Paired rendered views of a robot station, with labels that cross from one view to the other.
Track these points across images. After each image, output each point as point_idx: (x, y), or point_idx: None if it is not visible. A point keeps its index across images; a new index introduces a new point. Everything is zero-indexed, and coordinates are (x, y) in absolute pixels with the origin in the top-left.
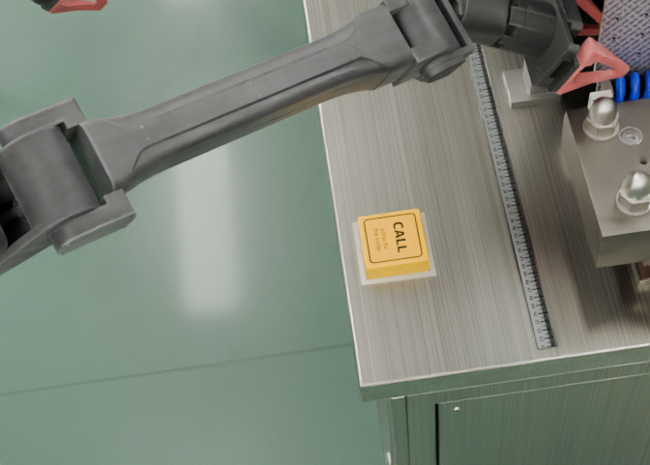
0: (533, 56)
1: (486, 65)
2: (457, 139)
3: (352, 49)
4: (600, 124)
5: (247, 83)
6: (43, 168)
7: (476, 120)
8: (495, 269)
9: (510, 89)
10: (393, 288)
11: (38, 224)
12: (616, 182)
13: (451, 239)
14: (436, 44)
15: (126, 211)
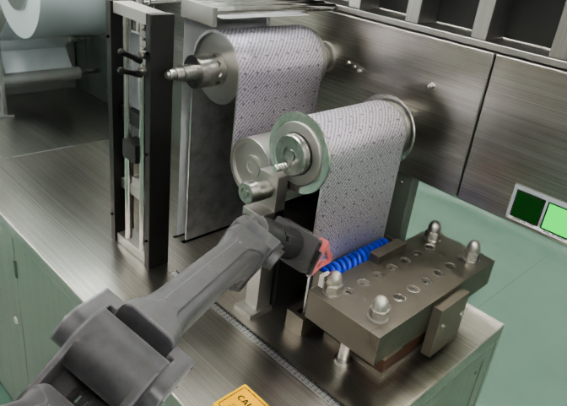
0: (294, 257)
1: (220, 305)
2: (233, 344)
3: (242, 245)
4: (337, 286)
5: (207, 266)
6: (121, 338)
7: (235, 332)
8: (306, 402)
9: (245, 311)
10: None
11: (132, 390)
12: (361, 311)
13: (270, 397)
14: (273, 240)
15: (190, 361)
